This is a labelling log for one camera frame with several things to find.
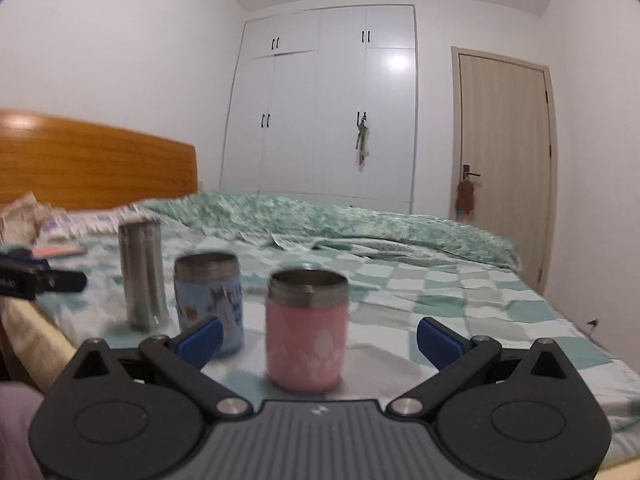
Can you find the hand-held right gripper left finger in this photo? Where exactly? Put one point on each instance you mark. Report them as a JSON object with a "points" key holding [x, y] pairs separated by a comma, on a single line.
{"points": [[202, 341]]}

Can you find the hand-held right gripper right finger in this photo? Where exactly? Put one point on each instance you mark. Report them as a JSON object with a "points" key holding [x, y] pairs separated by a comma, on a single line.
{"points": [[437, 342]]}

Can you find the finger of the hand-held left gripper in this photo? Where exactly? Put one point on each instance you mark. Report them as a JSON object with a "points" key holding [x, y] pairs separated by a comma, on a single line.
{"points": [[67, 281]]}

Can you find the pink cup with steel rim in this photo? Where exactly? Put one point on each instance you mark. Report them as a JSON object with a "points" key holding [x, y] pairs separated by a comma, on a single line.
{"points": [[306, 340]]}

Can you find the blue printed cup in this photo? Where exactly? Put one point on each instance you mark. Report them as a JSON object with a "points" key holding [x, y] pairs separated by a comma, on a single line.
{"points": [[220, 305]]}

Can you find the tall stainless steel cup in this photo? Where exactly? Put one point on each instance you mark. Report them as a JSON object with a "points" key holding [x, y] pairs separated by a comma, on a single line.
{"points": [[142, 275]]}

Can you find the pink flat phone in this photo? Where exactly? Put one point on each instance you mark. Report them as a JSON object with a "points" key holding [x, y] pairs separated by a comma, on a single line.
{"points": [[59, 250]]}

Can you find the green checked bed sheet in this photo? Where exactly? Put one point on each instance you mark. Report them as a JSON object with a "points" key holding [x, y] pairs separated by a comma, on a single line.
{"points": [[450, 300]]}

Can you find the beige patterned pillow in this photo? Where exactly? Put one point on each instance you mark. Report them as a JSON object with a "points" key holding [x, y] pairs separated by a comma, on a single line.
{"points": [[20, 220]]}

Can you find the purple patterned pillow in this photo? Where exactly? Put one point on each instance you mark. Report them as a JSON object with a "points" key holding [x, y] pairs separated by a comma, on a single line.
{"points": [[85, 222]]}

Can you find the wooden headboard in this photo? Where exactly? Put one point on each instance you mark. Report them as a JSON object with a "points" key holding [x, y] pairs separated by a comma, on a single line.
{"points": [[90, 165]]}

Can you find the green floral duvet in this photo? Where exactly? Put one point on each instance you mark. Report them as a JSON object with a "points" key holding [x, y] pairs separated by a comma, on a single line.
{"points": [[350, 225]]}

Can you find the brown hanging plush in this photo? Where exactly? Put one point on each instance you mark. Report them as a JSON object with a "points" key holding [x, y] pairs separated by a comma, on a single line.
{"points": [[465, 197]]}

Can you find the person's pink trouser leg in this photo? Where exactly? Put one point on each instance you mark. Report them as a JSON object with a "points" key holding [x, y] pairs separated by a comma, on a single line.
{"points": [[17, 435]]}

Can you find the light wooden door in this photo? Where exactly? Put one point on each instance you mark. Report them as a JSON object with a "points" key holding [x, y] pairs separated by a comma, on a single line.
{"points": [[505, 160]]}

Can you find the white wardrobe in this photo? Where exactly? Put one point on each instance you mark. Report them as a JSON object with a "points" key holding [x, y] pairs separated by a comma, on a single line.
{"points": [[320, 110]]}

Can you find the black wall plug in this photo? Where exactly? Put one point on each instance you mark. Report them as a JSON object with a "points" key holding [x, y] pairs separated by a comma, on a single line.
{"points": [[592, 323]]}

